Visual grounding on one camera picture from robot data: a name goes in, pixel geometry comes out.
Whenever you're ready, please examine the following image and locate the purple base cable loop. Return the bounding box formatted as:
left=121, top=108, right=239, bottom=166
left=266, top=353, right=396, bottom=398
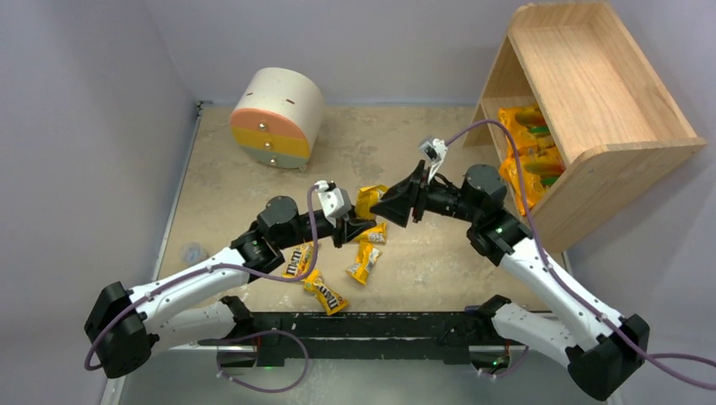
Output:
left=215, top=329, right=311, bottom=393

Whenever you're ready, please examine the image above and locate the large orange candy bag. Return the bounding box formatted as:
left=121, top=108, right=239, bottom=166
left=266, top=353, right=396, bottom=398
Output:
left=498, top=153, right=565, bottom=216
left=498, top=104, right=562, bottom=164

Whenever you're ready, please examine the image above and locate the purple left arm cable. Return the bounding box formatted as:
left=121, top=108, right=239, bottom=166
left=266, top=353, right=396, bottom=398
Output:
left=84, top=186, right=331, bottom=372

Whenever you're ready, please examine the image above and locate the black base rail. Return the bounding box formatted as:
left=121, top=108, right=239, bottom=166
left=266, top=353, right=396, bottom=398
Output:
left=218, top=310, right=523, bottom=370

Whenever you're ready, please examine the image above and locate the yellow M&M pack front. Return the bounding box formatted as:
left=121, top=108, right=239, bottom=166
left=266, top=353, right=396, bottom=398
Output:
left=303, top=269, right=349, bottom=316

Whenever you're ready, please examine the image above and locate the yellow M&M pack left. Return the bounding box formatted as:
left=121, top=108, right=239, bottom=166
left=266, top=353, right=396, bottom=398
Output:
left=282, top=242, right=314, bottom=278

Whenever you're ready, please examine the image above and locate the yellow m&m pack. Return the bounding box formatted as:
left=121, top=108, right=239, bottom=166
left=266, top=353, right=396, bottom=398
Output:
left=282, top=242, right=314, bottom=278
left=303, top=269, right=349, bottom=316

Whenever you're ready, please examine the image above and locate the round pastel drawer cabinet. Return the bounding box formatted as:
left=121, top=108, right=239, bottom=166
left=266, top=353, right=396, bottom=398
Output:
left=229, top=67, right=325, bottom=170

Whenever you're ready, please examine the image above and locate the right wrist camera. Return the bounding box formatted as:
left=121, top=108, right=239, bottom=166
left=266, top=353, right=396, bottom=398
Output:
left=419, top=137, right=448, bottom=183

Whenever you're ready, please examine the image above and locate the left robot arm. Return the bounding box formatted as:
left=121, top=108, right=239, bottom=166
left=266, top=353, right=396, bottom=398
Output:
left=84, top=189, right=377, bottom=379

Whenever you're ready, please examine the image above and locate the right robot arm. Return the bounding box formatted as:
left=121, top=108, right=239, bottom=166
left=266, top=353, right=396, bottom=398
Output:
left=370, top=161, right=650, bottom=401

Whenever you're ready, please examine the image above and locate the yellow candy pack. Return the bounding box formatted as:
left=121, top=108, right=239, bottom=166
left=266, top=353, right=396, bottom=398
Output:
left=355, top=185, right=388, bottom=220
left=346, top=241, right=382, bottom=285

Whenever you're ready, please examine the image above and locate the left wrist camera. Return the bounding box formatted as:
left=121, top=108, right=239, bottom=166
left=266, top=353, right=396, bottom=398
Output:
left=314, top=180, right=353, bottom=227

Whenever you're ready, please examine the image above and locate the yellow candy pack horizontal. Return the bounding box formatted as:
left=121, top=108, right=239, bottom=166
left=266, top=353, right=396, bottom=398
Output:
left=354, top=223, right=388, bottom=244

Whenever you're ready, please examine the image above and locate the wooden shelf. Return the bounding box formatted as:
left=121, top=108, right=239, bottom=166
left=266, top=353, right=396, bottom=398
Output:
left=464, top=2, right=706, bottom=251

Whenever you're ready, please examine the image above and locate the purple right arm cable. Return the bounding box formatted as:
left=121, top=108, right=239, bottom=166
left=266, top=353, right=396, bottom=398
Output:
left=446, top=118, right=716, bottom=391

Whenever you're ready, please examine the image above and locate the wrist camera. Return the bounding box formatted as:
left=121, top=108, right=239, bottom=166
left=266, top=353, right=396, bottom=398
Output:
left=419, top=137, right=448, bottom=183
left=314, top=180, right=353, bottom=227

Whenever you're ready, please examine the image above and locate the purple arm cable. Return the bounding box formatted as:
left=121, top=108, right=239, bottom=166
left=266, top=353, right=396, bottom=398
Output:
left=446, top=118, right=716, bottom=391
left=84, top=186, right=331, bottom=372

